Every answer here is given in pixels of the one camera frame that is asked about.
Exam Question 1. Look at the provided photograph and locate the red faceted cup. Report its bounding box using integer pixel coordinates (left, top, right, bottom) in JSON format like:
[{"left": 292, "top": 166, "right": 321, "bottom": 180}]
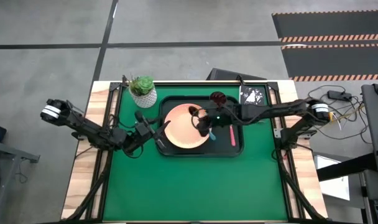
[{"left": 209, "top": 91, "right": 228, "bottom": 108}]

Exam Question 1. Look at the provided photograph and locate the black desk beam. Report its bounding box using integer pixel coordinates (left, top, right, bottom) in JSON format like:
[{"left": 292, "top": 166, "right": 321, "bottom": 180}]
[{"left": 316, "top": 152, "right": 378, "bottom": 182}]

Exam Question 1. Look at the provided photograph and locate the black paperback book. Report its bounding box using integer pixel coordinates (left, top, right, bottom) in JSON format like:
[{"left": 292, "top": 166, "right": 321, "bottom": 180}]
[{"left": 239, "top": 85, "right": 266, "bottom": 106}]

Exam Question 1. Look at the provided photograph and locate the black power adapter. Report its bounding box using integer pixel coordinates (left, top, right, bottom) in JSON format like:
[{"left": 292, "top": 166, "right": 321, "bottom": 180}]
[{"left": 327, "top": 90, "right": 353, "bottom": 102}]

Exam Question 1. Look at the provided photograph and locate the yellow floor cable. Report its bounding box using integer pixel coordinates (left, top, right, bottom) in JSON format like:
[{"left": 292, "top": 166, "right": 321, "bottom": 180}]
[{"left": 328, "top": 104, "right": 366, "bottom": 130}]

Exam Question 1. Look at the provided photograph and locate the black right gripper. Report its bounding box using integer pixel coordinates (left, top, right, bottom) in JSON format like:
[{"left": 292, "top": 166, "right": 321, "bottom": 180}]
[{"left": 196, "top": 107, "right": 229, "bottom": 138}]

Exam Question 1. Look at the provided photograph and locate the pink-handled fork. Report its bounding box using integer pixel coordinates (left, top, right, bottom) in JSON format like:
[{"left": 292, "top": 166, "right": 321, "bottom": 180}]
[{"left": 228, "top": 124, "right": 237, "bottom": 147}]

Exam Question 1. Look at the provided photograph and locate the black floor cable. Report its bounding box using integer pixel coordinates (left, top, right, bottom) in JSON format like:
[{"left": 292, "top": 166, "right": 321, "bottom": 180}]
[{"left": 307, "top": 85, "right": 374, "bottom": 146}]

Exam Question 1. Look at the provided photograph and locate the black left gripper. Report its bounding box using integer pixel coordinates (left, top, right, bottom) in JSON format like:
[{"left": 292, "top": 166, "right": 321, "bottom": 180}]
[{"left": 126, "top": 111, "right": 172, "bottom": 153}]

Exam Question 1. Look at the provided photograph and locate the green table mat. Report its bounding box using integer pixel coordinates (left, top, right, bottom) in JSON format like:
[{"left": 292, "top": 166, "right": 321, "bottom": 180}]
[{"left": 102, "top": 83, "right": 288, "bottom": 222}]

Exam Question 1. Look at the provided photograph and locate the white paper sheet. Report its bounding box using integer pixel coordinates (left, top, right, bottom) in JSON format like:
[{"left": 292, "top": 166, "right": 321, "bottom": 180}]
[{"left": 313, "top": 154, "right": 351, "bottom": 202}]

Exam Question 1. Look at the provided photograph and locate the black orange-striped floor mat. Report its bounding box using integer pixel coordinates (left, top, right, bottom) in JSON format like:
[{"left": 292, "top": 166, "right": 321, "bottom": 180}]
[
  {"left": 271, "top": 10, "right": 378, "bottom": 43},
  {"left": 280, "top": 43, "right": 378, "bottom": 83}
]

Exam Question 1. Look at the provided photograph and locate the grey desk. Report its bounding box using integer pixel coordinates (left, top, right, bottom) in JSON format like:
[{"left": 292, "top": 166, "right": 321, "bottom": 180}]
[
  {"left": 0, "top": 139, "right": 40, "bottom": 224},
  {"left": 361, "top": 82, "right": 378, "bottom": 175}
]

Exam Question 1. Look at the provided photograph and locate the succulent in white patterned pot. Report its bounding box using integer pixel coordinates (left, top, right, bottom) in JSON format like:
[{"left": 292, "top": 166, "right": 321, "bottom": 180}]
[{"left": 126, "top": 74, "right": 158, "bottom": 109}]

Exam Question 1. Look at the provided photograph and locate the black serving tray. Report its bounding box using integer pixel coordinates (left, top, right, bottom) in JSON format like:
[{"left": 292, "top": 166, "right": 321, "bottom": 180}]
[{"left": 157, "top": 95, "right": 245, "bottom": 158}]

